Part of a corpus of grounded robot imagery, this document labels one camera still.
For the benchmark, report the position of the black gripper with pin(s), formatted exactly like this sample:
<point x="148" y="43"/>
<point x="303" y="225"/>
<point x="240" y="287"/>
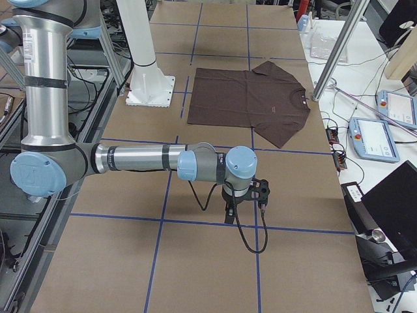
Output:
<point x="232" y="202"/>

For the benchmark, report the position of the brown t-shirt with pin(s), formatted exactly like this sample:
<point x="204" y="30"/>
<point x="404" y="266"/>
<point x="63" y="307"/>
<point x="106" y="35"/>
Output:
<point x="267" y="99"/>

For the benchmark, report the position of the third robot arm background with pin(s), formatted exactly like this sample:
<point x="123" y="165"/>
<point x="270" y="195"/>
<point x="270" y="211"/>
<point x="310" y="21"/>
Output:
<point x="11" y="35"/>

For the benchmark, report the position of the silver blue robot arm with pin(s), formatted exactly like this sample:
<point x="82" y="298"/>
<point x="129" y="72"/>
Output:
<point x="51" y="159"/>

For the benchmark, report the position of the black power strip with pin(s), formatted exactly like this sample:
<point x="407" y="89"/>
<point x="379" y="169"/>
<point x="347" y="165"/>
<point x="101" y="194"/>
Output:
<point x="338" y="151"/>

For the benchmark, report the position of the black box white label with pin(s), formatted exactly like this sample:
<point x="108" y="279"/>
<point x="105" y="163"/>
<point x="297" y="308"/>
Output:
<point x="352" y="195"/>

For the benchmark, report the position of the near teach pendant tablet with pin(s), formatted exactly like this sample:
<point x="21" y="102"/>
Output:
<point x="372" y="140"/>

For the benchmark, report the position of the teach pendant tablet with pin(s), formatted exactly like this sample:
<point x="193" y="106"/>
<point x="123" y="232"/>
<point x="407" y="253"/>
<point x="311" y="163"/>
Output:
<point x="396" y="106"/>
<point x="372" y="140"/>

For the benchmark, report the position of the black monitor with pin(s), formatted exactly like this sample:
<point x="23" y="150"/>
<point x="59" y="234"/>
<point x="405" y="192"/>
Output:
<point x="392" y="205"/>

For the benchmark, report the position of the clear plastic bag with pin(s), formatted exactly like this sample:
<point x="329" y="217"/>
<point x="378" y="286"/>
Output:
<point x="321" y="46"/>

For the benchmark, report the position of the far teach pendant tablet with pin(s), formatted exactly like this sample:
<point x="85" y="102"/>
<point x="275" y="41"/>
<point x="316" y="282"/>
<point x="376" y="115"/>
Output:
<point x="396" y="106"/>

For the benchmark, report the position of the red cylinder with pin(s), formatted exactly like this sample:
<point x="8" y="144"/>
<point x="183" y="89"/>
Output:
<point x="302" y="9"/>

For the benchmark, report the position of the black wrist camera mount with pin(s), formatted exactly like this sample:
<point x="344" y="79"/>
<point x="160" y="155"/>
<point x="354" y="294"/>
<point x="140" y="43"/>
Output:
<point x="260" y="192"/>

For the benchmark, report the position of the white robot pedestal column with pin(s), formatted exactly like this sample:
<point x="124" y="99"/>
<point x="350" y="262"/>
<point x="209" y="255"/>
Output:
<point x="148" y="85"/>

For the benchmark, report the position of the aluminium frame post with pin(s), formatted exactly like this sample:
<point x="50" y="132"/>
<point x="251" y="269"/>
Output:
<point x="347" y="30"/>

